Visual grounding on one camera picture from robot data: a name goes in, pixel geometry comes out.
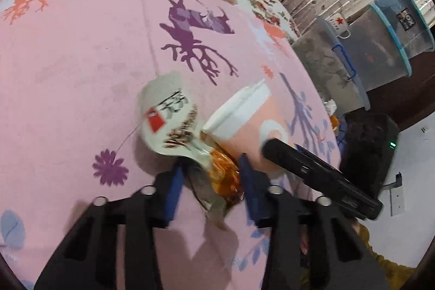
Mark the dark wooden door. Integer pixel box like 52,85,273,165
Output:
370,49,435,141

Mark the clear box with teal lid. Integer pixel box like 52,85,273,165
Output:
340,3,412,90

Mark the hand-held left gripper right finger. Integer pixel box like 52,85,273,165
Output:
239,153,391,290

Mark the pink printed bed sheet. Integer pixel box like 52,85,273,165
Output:
0,0,344,290

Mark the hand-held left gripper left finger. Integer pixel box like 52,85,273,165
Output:
34,164,186,290

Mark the white mug with red star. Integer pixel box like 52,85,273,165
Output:
328,13,352,39

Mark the storage box with blue lid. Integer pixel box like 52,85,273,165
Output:
291,16,371,116

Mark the pink paper cup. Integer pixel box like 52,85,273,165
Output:
200,79,289,175

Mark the orange plastic wrapper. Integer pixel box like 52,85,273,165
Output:
195,137,246,209

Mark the clear box with picture sticker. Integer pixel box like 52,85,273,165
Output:
381,0,435,54

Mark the white printed snack wrapper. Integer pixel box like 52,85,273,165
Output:
138,71,211,171

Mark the black box with green light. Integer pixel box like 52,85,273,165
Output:
340,111,401,200

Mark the white wall socket plate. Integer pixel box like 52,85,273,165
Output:
389,186,407,216

